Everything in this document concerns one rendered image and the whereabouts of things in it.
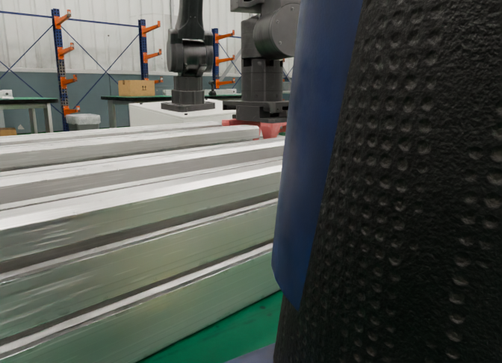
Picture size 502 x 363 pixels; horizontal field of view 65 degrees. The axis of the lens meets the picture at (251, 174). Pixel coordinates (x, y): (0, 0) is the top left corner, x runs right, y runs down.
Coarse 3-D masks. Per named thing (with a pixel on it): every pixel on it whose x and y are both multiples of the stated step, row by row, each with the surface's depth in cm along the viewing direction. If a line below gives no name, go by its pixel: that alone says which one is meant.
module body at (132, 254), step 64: (0, 192) 20; (64, 192) 23; (128, 192) 18; (192, 192) 20; (256, 192) 23; (0, 256) 14; (64, 256) 17; (128, 256) 18; (192, 256) 20; (256, 256) 24; (0, 320) 15; (64, 320) 17; (128, 320) 18; (192, 320) 21
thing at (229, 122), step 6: (234, 114) 58; (270, 114) 56; (276, 114) 55; (282, 114) 55; (222, 120) 57; (228, 120) 56; (234, 120) 56; (240, 120) 57; (258, 126) 60; (258, 138) 60
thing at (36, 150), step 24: (0, 144) 36; (24, 144) 33; (48, 144) 33; (72, 144) 34; (96, 144) 35; (120, 144) 37; (144, 144) 38; (168, 144) 40; (192, 144) 42; (216, 144) 46; (0, 168) 30; (24, 168) 33
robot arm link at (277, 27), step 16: (240, 0) 50; (256, 0) 48; (272, 0) 45; (288, 0) 44; (272, 16) 44; (288, 16) 44; (256, 32) 48; (272, 32) 44; (288, 32) 44; (256, 48) 49; (272, 48) 45; (288, 48) 45
